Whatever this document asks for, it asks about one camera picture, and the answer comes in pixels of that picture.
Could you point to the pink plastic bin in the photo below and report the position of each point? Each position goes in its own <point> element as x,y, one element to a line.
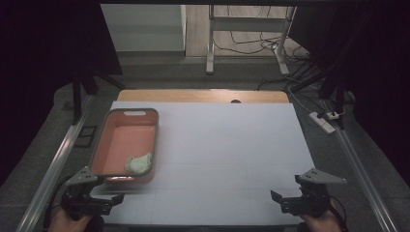
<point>125,141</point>

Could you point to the black curtain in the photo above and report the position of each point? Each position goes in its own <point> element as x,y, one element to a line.
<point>377,64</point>
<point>42,64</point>

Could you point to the aluminium rail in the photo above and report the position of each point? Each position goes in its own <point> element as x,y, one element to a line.
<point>361,174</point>
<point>54,164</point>

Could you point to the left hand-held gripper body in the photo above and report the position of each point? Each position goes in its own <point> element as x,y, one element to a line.
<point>84,201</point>

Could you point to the white power strip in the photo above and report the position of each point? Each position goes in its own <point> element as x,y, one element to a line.
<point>322,123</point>

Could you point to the person's right hand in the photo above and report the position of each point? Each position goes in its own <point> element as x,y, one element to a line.
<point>322,222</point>

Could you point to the dark floor panel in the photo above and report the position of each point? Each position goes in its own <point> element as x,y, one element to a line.
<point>85,136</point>

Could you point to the person's left hand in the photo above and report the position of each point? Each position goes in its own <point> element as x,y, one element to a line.
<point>66,224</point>

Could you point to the white metal desk frame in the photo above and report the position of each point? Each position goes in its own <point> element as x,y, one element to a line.
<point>210,48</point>

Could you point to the white table sheet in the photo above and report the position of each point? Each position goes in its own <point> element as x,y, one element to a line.
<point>225,154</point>

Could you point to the white plug adapter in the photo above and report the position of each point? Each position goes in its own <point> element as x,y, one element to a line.
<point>333,115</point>

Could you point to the wooden table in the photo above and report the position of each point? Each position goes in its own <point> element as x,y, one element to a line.
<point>193,95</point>

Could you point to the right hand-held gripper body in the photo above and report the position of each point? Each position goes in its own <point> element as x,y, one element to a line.
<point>311,196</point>

